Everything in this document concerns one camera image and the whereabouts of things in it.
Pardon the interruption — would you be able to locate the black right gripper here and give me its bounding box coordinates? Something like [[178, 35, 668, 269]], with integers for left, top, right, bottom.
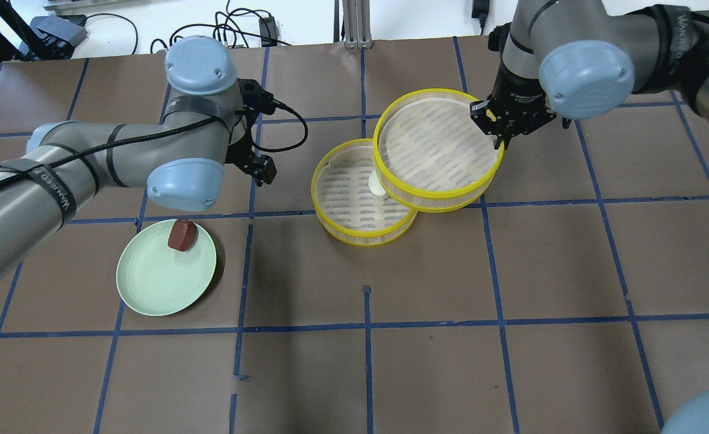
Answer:
[[470, 66, 557, 150]]

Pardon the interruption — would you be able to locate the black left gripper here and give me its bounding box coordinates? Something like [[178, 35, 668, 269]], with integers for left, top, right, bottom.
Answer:
[[226, 136, 277, 186]]

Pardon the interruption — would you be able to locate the yellow top steamer layer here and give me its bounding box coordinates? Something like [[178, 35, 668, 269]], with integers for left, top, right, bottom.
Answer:
[[372, 88, 505, 213]]

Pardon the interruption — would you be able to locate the yellow steamer layer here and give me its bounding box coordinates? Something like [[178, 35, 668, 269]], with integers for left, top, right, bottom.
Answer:
[[372, 88, 505, 213], [310, 139, 417, 247]]

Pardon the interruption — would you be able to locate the brown bun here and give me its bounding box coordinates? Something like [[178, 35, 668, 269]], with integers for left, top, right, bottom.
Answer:
[[167, 219, 198, 252]]

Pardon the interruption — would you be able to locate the white bun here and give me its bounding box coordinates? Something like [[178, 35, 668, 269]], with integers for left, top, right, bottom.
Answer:
[[368, 171, 389, 200]]

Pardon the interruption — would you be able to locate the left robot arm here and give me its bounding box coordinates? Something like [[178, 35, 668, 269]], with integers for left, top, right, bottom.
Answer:
[[0, 36, 286, 280]]

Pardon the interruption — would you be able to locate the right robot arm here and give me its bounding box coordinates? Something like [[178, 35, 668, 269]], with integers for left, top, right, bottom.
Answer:
[[469, 1, 709, 149]]

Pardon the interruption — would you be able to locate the yellow bottom steamer layer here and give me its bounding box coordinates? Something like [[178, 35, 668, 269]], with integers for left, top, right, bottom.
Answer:
[[310, 139, 417, 247]]

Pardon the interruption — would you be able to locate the light green plate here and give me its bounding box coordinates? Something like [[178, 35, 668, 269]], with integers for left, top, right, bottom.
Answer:
[[116, 219, 217, 316]]

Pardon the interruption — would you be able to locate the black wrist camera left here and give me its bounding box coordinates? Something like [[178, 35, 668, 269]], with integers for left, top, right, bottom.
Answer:
[[237, 78, 275, 115]]

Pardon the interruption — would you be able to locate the aluminium frame post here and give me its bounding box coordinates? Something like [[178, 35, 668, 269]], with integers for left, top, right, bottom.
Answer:
[[341, 0, 373, 49]]

